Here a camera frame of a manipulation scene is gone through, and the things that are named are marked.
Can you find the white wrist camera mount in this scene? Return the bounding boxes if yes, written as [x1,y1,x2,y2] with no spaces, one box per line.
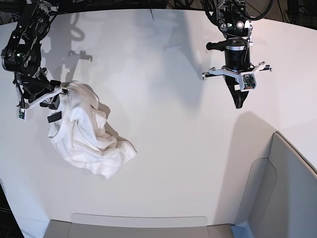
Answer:
[16,85,69,121]
[202,62,272,92]

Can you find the grey cardboard box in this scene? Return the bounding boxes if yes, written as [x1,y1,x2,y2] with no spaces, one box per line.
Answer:
[45,132,317,238]

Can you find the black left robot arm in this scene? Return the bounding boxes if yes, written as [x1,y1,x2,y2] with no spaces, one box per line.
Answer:
[202,0,256,109]

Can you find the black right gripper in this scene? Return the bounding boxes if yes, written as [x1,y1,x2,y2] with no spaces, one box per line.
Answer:
[15,72,59,110]

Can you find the white t-shirt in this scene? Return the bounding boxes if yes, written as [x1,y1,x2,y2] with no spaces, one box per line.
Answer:
[48,81,137,179]

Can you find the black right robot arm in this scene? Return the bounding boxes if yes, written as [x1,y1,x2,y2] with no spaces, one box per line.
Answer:
[1,0,61,109]

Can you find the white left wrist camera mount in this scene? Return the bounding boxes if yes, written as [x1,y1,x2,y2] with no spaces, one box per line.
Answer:
[202,62,272,92]

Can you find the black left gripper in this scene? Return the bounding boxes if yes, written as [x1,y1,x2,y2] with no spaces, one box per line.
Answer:
[225,45,251,109]

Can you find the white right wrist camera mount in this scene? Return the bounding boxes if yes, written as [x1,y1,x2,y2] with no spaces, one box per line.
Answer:
[16,85,69,121]

